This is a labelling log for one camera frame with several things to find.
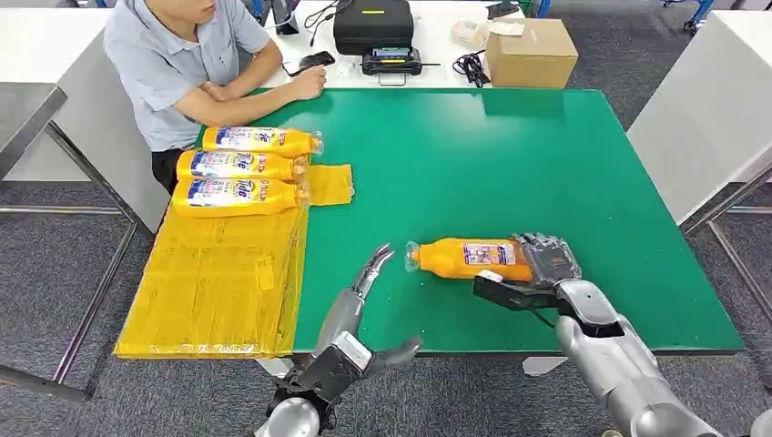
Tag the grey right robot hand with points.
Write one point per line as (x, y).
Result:
(552, 259)

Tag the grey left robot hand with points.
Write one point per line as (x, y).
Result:
(341, 313)

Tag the orange drink bottle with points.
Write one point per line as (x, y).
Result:
(241, 164)
(259, 142)
(238, 198)
(446, 260)

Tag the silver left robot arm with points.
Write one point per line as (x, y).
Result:
(292, 419)

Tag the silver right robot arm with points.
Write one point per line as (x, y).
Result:
(621, 368)

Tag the white table foot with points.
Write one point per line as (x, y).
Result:
(543, 366)
(274, 368)

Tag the green table mat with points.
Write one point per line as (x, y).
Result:
(482, 169)

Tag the yellow plastic sheet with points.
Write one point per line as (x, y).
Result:
(211, 283)

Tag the brown cardboard box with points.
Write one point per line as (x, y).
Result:
(531, 60)

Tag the white side table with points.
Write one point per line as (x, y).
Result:
(705, 111)
(36, 45)

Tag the white paper slip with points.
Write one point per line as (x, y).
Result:
(506, 28)

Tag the clear plastic wrap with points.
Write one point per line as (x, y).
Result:
(468, 35)

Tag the white table with devices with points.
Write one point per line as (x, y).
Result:
(434, 36)

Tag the black smartphone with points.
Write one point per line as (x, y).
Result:
(309, 63)

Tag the black handheld radio controller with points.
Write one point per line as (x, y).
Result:
(392, 62)

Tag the person's left hand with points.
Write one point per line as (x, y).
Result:
(214, 91)

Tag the flat black device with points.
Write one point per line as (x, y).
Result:
(503, 8)

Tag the person beside table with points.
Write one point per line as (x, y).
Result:
(763, 425)

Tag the blue wheeled base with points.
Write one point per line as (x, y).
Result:
(696, 15)

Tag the black carrying case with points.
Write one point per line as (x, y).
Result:
(374, 27)

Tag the black device stand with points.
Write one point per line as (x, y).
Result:
(284, 18)

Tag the seated person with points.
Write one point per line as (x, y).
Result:
(163, 66)

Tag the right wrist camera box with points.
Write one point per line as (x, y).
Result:
(512, 295)

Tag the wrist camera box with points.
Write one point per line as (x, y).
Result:
(512, 295)
(335, 368)

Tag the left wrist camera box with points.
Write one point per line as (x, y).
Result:
(335, 368)

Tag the metal table frame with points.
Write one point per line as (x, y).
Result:
(90, 301)
(733, 259)

